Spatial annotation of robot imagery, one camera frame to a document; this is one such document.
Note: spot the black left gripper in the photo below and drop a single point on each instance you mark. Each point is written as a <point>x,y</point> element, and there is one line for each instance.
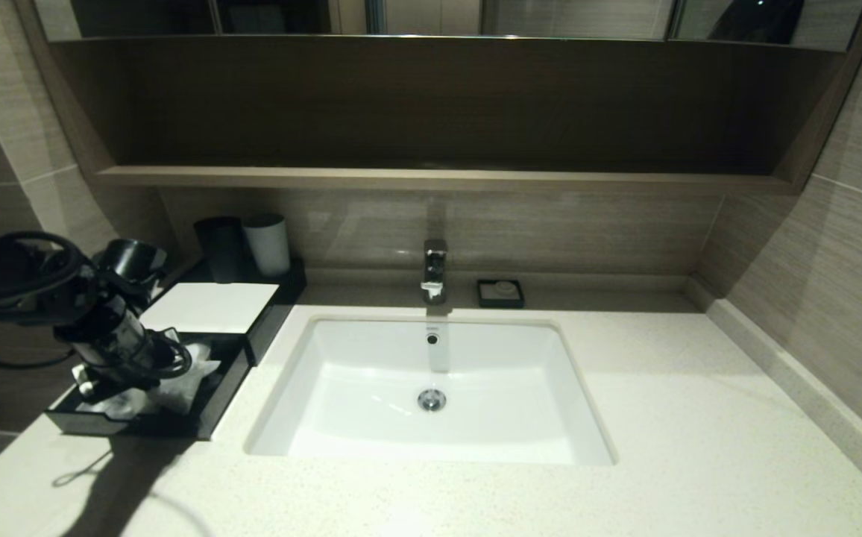
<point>114,347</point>

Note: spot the clear plastic sachet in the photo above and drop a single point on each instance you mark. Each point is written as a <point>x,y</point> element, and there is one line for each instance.
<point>192,377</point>

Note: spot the black pull-out drawer tray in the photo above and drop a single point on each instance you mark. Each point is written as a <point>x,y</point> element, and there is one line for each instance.
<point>215,406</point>

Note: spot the black cup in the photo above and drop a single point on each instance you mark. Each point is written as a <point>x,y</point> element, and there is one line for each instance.
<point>218,250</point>

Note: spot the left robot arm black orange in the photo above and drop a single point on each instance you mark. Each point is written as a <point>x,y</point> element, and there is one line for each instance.
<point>6,276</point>

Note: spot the black drawer box white top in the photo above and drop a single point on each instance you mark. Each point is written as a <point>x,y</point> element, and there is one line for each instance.
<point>211,306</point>

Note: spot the frosted toothbrush packet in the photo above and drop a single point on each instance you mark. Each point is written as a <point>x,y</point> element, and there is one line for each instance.
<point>114,406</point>

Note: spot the grey white cup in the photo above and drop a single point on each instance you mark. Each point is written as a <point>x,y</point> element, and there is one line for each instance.
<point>268,250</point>

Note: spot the chrome sink drain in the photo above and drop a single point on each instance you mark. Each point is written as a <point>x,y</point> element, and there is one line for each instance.
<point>432,399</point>

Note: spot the chrome faucet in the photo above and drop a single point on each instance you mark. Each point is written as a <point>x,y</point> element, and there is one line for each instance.
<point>435,268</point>

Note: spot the white sink basin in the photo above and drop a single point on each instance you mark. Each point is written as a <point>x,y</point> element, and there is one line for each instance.
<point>476,403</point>

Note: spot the black soap dish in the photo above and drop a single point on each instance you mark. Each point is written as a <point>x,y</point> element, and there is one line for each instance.
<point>485,301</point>

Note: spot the beige soap bar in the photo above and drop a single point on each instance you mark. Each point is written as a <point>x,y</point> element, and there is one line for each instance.
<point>504,287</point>

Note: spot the mirror cabinet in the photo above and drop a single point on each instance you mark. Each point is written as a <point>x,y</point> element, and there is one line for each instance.
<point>573,16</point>

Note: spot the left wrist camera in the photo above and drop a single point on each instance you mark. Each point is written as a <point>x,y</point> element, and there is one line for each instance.
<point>133,261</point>

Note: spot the brown wooden wall shelf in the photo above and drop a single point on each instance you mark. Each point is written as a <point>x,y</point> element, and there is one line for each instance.
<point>438,177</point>

